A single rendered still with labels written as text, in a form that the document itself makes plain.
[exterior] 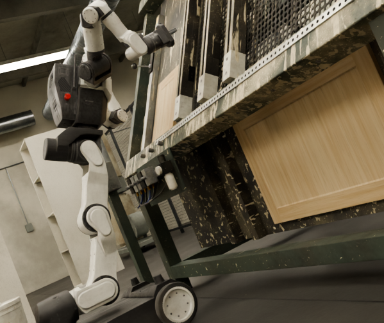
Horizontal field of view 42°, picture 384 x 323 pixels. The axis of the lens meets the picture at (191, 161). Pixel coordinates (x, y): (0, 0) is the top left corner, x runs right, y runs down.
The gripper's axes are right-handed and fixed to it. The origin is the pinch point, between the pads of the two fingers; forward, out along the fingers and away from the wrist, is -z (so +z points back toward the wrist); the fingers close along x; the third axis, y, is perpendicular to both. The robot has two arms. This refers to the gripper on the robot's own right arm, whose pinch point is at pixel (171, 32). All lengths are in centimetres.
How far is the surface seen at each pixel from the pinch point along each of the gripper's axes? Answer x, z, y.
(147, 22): 34, -52, 90
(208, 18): -6.6, -8.8, -18.6
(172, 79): -16.1, -7.3, 35.8
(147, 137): -34, 12, 66
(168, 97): -23.2, -0.5, 39.4
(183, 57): -12.7, -2.9, 8.5
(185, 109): -35.9, 14.5, 7.4
